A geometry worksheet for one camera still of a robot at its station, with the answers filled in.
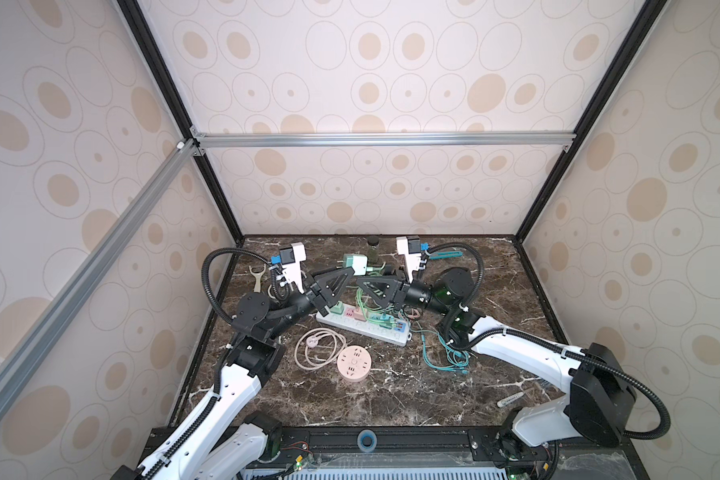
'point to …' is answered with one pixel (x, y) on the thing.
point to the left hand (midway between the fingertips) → (358, 277)
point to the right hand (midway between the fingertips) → (360, 283)
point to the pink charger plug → (358, 315)
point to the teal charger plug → (387, 321)
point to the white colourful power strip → (382, 328)
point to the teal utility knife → (441, 255)
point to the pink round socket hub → (354, 363)
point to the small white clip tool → (508, 399)
